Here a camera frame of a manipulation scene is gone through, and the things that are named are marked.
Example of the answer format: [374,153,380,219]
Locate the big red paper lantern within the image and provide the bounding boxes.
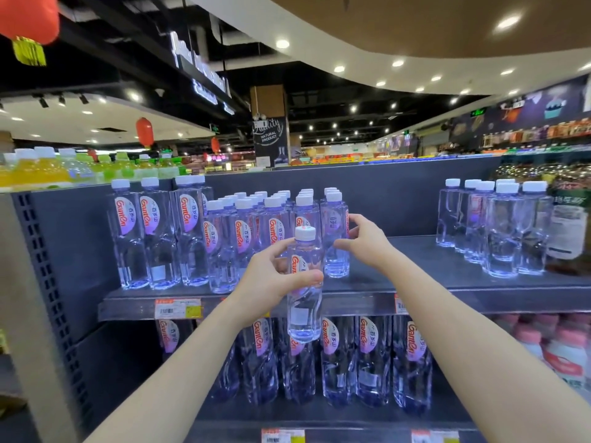
[0,0,61,68]

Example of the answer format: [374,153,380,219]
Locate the dark grey metal shelf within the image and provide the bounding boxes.
[0,154,591,443]

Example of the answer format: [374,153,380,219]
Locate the row of yellow green bottles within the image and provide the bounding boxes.
[0,146,189,193]

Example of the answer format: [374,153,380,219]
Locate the group of white pink bottles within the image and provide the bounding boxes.
[492,312,591,404]

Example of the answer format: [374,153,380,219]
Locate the group of large water bottles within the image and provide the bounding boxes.
[435,178,554,280]
[156,316,434,416]

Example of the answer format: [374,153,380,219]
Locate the medium red paper lantern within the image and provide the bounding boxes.
[135,116,155,150]

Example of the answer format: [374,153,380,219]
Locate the black chalkboard sign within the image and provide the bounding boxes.
[252,117,291,169]

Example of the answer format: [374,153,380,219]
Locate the small clear water bottle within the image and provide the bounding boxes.
[321,191,351,279]
[286,225,325,345]

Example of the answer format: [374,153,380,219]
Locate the group of small water bottles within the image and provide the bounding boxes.
[203,186,340,295]

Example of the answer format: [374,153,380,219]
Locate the purple wall mural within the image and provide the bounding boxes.
[450,73,591,134]

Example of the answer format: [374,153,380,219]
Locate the distant store displays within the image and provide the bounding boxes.
[182,145,486,167]

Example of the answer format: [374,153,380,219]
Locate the person's right forearm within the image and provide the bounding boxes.
[374,253,591,443]

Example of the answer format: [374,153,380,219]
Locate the group of recessed ceiling lights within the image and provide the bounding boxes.
[0,13,591,148]

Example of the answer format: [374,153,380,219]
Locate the person's left forearm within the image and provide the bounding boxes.
[85,295,267,443]

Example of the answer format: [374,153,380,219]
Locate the illuminated store sign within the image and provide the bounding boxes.
[169,31,237,117]

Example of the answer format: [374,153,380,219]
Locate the large clear water bottle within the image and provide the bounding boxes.
[191,175,215,217]
[109,178,151,290]
[171,175,211,287]
[138,177,182,291]

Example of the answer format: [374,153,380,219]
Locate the person's right hand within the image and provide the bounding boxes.
[333,214,400,273]

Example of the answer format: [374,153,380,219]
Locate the brown square pillar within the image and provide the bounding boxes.
[249,84,291,169]

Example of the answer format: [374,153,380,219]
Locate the person's left hand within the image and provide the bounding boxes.
[230,237,326,330]

